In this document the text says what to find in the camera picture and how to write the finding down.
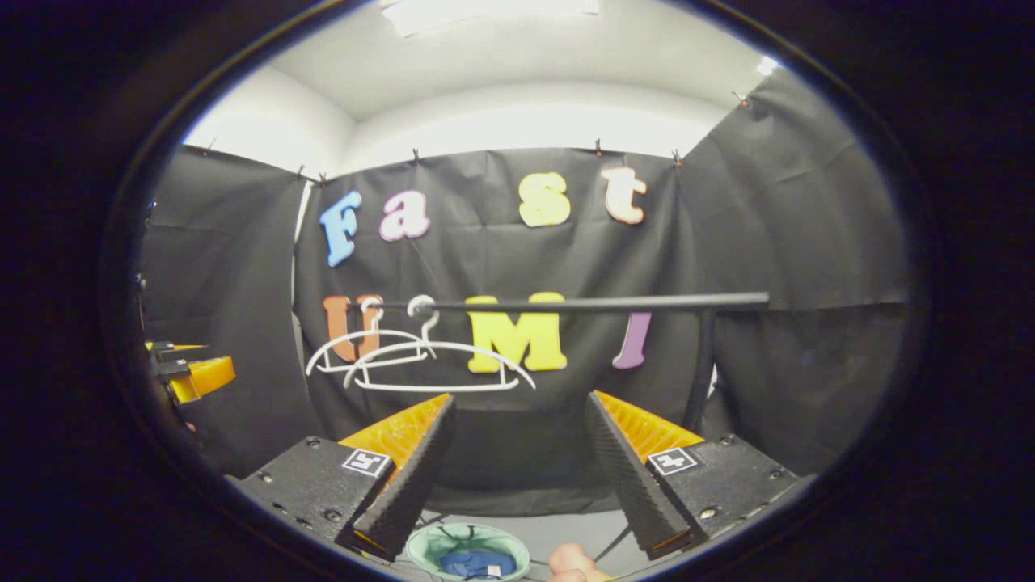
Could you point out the black backdrop cloth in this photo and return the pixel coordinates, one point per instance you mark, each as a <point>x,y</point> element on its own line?
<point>501,259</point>

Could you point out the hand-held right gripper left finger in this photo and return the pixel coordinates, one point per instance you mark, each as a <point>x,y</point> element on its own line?
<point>412,477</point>

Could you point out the white clothes hanger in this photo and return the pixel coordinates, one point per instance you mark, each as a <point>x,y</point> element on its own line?
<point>356,339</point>
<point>453,352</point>

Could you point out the small ceiling light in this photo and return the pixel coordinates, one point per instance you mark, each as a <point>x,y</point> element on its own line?
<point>766,66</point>

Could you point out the blue shirt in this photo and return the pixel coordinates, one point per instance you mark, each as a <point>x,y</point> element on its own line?
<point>477,563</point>

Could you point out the green laundry hamper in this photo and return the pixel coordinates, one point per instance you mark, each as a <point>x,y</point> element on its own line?
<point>428,541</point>

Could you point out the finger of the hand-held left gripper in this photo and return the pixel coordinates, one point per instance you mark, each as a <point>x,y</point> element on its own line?
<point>182,347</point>
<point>209,376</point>

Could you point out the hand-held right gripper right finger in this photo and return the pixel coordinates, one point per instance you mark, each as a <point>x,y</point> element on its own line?
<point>627,477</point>

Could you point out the black clothes rack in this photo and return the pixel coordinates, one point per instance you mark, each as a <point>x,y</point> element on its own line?
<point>631,303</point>

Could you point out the large ceiling light panel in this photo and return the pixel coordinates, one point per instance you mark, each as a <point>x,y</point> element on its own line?
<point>485,12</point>

